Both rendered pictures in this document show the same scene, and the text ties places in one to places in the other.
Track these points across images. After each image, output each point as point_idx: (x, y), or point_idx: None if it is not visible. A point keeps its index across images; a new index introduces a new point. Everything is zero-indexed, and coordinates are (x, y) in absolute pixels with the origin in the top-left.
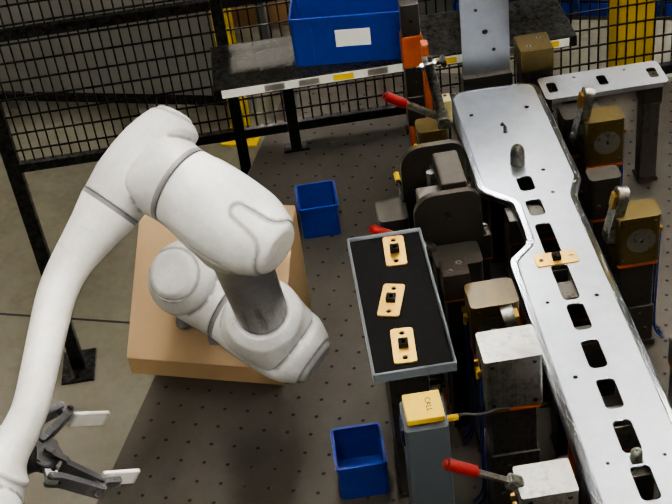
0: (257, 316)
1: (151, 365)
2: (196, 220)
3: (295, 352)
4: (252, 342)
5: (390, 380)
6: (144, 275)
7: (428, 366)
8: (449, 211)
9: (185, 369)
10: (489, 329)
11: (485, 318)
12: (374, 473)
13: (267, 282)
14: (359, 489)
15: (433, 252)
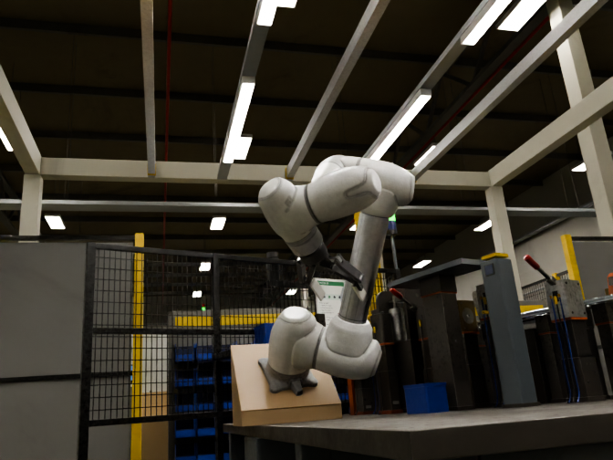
0: (368, 291)
1: (256, 415)
2: (381, 165)
3: (373, 342)
4: (356, 327)
5: (467, 263)
6: (242, 373)
7: (480, 260)
8: (417, 292)
9: (279, 415)
10: (466, 315)
11: (463, 307)
12: (441, 391)
13: (381, 254)
14: (436, 404)
15: (417, 308)
